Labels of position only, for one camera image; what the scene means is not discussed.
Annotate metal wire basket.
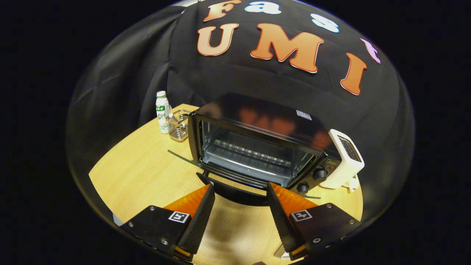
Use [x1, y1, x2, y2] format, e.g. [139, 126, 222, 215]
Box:
[167, 109, 192, 142]

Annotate black toaster oven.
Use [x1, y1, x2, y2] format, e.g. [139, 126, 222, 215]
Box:
[167, 93, 341, 206]

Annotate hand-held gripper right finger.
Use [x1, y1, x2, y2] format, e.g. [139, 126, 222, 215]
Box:
[267, 181, 362, 261]

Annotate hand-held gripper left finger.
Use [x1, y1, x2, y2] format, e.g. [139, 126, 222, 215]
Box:
[121, 183, 216, 262]

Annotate white pop-up toaster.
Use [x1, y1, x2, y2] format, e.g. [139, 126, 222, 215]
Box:
[319, 129, 365, 190]

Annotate white bottle green label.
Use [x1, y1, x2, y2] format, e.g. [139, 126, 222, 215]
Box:
[156, 91, 171, 134]

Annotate white toaster cable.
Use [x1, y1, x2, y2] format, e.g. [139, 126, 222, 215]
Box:
[342, 177, 360, 193]

